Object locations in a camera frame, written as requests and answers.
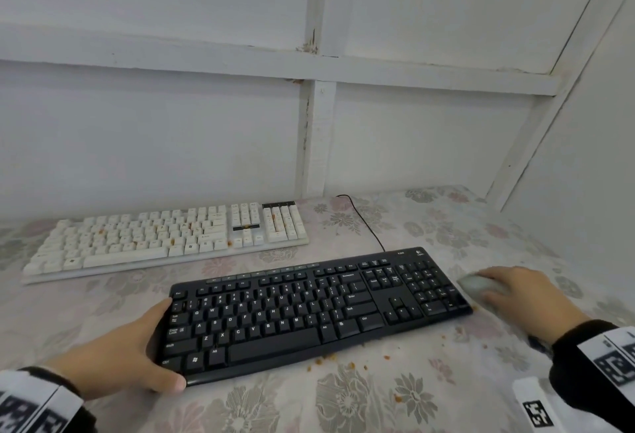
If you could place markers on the grey fluffy cloth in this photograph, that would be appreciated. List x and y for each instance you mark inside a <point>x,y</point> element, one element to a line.
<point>483,289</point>

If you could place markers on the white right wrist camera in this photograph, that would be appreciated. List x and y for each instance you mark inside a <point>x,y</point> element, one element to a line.
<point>536,408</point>

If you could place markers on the person's right forearm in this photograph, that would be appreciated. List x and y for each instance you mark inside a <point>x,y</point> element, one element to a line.
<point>590,373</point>

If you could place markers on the white marker right wristband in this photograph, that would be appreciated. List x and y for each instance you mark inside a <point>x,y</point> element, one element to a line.
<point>607,353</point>

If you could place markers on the person's right hand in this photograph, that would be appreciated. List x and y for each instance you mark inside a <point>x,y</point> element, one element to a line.
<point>531,298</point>

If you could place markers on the white marker left wristband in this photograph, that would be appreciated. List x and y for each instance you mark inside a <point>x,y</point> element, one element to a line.
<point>34,405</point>

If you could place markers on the white marker wristband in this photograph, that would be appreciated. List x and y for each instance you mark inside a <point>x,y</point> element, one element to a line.
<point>607,353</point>
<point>34,405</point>

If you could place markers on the white wooden frame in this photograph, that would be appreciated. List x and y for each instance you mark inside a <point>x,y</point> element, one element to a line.
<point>198,58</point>

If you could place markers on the white keyboard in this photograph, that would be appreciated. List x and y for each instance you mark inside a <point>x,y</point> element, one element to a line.
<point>149,244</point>

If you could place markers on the person's left forearm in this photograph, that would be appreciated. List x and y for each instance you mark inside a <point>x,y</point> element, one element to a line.
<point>49,378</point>

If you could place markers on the floral tablecloth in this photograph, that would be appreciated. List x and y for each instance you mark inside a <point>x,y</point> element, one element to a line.
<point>446,229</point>

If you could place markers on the person's left hand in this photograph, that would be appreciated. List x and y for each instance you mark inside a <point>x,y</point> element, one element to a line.
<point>119,358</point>

